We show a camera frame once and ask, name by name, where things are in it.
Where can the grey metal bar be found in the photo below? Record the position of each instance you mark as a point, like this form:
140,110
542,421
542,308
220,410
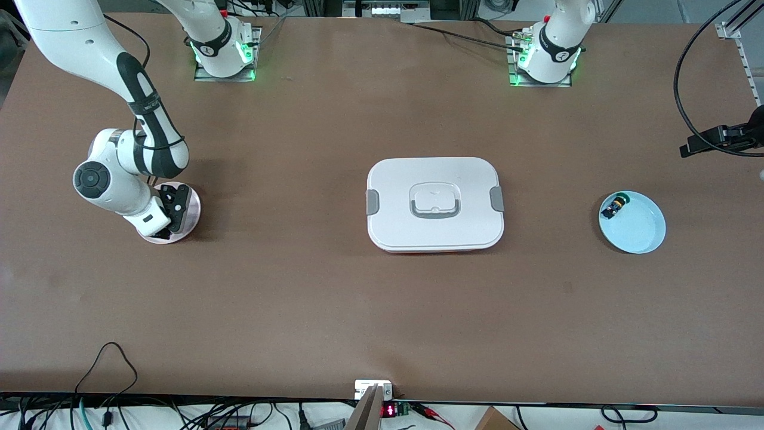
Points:
365,412

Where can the pink round plate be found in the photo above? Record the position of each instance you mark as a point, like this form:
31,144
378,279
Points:
190,218

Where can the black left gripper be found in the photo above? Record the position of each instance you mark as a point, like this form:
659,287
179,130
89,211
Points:
735,135

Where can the brown cardboard box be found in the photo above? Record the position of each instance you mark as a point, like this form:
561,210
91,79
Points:
495,421

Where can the white lunch box grey clips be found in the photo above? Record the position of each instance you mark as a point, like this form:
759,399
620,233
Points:
436,230

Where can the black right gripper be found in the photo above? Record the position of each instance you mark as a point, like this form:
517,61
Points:
173,196

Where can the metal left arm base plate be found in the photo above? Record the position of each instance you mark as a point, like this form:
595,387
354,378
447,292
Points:
512,60

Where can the white power strip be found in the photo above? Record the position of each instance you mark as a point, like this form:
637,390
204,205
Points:
388,9

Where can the aluminium frame profile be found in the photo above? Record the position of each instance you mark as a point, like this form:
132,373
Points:
746,65

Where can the light blue round plate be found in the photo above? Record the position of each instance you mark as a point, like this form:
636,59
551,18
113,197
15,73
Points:
638,230

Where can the red digit display module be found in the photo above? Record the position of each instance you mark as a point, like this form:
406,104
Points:
391,410

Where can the red clip lead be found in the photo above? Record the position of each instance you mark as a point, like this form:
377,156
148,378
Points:
433,413

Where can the blue yellow small part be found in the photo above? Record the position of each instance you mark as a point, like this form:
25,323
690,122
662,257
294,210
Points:
615,206

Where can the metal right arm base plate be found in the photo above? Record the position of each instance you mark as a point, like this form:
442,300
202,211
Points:
253,36

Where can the small white electronics box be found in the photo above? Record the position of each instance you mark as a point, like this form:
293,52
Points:
364,387

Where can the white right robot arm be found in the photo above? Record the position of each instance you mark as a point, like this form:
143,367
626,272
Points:
113,179

